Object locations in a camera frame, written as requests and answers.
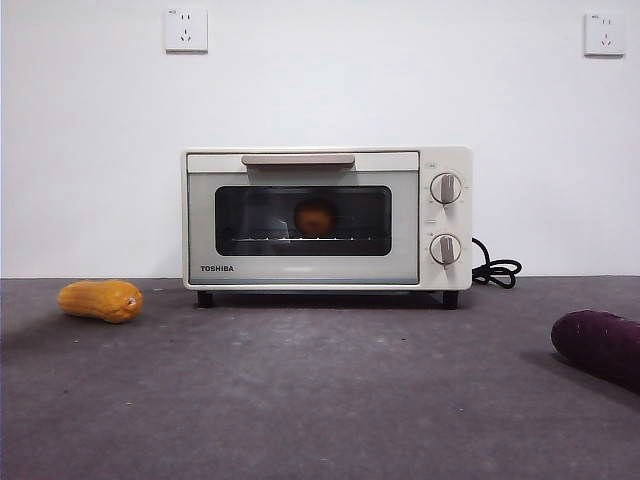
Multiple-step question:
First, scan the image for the white wall socket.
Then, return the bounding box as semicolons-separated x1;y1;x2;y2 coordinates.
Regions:
165;7;209;54
584;12;626;58

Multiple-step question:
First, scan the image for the cream Toshiba toaster oven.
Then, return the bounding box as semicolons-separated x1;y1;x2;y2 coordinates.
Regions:
182;145;474;310

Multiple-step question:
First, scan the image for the yellow corn cob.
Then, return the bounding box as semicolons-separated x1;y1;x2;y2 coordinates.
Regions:
56;279;144;325

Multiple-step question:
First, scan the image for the purple eggplant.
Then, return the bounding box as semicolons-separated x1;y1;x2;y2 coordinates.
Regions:
550;309;640;396

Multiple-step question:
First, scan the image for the brown potato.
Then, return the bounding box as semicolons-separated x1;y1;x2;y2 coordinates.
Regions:
293;198;336;237

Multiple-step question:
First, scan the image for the beige oven knob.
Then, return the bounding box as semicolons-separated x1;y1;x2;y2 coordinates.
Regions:
429;233;462;266
430;172;463;205

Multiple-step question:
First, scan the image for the metal wire oven rack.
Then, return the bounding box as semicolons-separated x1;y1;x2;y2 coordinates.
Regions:
222;233;389;246

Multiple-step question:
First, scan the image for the black oven power cable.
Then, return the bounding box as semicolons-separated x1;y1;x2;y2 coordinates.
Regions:
470;237;523;291

